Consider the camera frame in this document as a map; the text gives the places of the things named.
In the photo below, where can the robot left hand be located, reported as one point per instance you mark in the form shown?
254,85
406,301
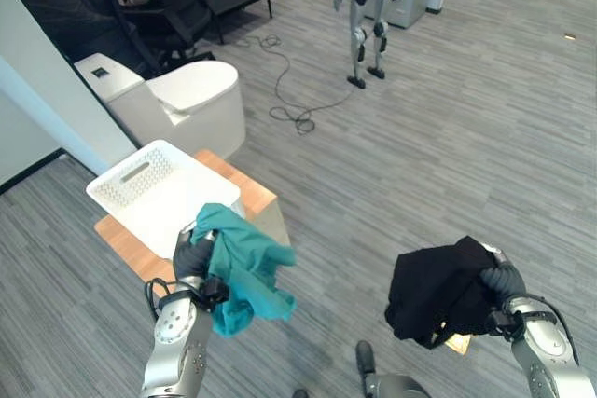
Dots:
190,259

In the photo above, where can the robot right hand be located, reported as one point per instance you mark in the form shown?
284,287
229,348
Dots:
504,277

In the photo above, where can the teal garment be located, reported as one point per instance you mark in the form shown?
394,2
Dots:
247,272

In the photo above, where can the black garment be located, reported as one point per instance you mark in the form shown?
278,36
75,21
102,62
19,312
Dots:
434,293

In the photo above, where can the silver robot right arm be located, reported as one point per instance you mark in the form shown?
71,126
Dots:
536,347

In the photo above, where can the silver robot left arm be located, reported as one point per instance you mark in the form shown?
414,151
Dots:
179,339

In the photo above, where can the white plastic laundry basket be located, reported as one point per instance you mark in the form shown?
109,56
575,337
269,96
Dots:
158,193

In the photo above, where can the wooden stool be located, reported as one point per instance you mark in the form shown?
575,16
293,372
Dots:
140,249

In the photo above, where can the robot silver leg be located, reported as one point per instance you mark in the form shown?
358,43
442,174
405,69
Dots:
387,377

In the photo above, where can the white toilet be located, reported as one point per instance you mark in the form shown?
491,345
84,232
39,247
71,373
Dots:
186,100

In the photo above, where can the black office chair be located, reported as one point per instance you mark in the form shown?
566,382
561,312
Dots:
163,2

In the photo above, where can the black mesh chair back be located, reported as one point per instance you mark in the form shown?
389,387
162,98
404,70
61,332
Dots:
79,20

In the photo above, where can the silver humanoid robot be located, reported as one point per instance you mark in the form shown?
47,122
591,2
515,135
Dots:
370,2

